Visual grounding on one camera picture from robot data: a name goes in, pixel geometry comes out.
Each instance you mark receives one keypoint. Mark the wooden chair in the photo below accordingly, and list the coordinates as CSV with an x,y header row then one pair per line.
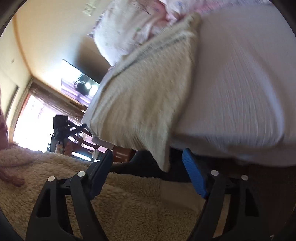
x,y
92,149

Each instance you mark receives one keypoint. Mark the wall mirror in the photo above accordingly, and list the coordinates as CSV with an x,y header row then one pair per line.
x,y
77,85

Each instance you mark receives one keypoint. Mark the pink floral pillow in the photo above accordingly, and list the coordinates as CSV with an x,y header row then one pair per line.
x,y
176,10

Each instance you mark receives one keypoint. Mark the lavender bed sheet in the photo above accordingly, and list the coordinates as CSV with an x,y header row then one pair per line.
x,y
222,85

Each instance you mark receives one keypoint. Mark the white floral pillow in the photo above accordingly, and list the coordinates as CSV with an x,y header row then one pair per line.
x,y
126,25

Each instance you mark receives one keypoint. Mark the person's left hand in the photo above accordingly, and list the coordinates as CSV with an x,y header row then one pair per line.
x,y
64,149

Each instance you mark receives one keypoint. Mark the cream fleece blanket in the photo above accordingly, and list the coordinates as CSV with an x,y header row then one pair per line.
x,y
151,85

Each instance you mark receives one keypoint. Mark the wooden window frame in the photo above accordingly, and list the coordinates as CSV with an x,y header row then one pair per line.
x,y
52,97

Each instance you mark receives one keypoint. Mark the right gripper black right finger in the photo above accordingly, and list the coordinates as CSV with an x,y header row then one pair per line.
x,y
231,210

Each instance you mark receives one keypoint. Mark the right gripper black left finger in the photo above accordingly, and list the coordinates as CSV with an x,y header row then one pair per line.
x,y
50,220

